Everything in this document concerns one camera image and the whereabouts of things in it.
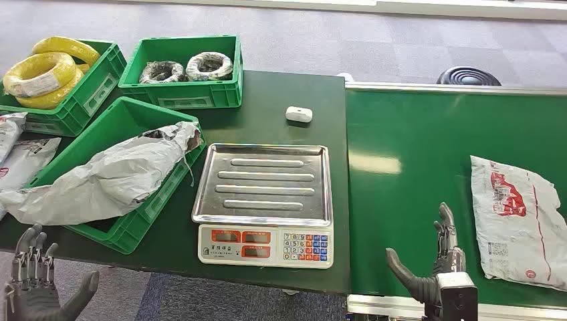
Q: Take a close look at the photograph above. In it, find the flat white printed package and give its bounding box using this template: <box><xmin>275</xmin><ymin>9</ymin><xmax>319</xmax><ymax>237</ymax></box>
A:
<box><xmin>0</xmin><ymin>137</ymin><xmax>62</xmax><ymax>193</ymax></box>

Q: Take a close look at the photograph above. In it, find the electronic scale with steel tray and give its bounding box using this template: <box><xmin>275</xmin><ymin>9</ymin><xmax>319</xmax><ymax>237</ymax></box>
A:
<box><xmin>191</xmin><ymin>142</ymin><xmax>334</xmax><ymax>270</ymax></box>

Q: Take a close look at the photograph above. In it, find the wrapped black wire coil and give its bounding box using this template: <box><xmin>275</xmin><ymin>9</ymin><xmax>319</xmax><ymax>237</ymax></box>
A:
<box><xmin>138</xmin><ymin>60</ymin><xmax>186</xmax><ymax>84</ymax></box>
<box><xmin>185</xmin><ymin>51</ymin><xmax>234</xmax><ymax>82</ymax></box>

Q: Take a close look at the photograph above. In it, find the small white printed package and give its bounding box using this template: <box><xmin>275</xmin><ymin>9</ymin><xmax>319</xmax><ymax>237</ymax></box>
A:
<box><xmin>0</xmin><ymin>112</ymin><xmax>28</xmax><ymax>165</ymax></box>

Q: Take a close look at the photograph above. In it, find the green crate with yellow coils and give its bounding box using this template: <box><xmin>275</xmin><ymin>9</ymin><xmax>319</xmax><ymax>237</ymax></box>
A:
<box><xmin>0</xmin><ymin>39</ymin><xmax>128</xmax><ymax>137</ymax></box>

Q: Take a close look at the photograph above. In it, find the green crate holding grey package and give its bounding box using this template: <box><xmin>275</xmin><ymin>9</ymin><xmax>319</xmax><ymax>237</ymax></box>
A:
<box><xmin>24</xmin><ymin>96</ymin><xmax>207</xmax><ymax>255</ymax></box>

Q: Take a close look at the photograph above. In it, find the small white plastic case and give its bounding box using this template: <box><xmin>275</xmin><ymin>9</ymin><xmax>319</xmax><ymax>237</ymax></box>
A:
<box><xmin>285</xmin><ymin>106</ymin><xmax>314</xmax><ymax>124</ymax></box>

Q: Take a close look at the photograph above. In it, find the yellow wire coil with label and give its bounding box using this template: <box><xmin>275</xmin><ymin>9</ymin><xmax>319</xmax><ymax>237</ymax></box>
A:
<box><xmin>2</xmin><ymin>52</ymin><xmax>77</xmax><ymax>98</ymax></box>

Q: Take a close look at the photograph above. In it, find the green conveyor belt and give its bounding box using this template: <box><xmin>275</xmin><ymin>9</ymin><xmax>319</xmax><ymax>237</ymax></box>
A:
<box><xmin>345</xmin><ymin>82</ymin><xmax>567</xmax><ymax>321</ymax></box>

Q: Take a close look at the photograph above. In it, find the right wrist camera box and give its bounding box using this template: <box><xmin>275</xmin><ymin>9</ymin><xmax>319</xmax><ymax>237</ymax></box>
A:
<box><xmin>436</xmin><ymin>272</ymin><xmax>479</xmax><ymax>321</ymax></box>

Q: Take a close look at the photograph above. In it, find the grey package with red print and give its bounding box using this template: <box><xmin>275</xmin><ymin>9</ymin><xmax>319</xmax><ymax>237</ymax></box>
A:
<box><xmin>469</xmin><ymin>155</ymin><xmax>567</xmax><ymax>292</ymax></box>

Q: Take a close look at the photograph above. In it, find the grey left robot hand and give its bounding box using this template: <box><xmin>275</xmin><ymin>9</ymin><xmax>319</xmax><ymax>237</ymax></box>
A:
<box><xmin>3</xmin><ymin>223</ymin><xmax>100</xmax><ymax>321</ymax></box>

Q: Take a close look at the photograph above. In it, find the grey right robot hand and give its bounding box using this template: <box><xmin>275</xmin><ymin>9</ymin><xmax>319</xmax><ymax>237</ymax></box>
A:
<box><xmin>385</xmin><ymin>202</ymin><xmax>467</xmax><ymax>306</ymax></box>

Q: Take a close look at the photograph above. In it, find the crumpled plain grey package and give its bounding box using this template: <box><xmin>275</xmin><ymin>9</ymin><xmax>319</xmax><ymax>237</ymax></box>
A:
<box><xmin>0</xmin><ymin>120</ymin><xmax>205</xmax><ymax>227</ymax></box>

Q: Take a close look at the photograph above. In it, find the green crate with black coils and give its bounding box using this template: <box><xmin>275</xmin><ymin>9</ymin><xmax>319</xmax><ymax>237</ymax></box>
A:
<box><xmin>118</xmin><ymin>35</ymin><xmax>244</xmax><ymax>110</ymax></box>

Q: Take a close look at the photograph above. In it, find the black ribbed round object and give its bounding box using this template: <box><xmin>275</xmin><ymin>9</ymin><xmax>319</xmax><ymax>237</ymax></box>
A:
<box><xmin>436</xmin><ymin>66</ymin><xmax>502</xmax><ymax>86</ymax></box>

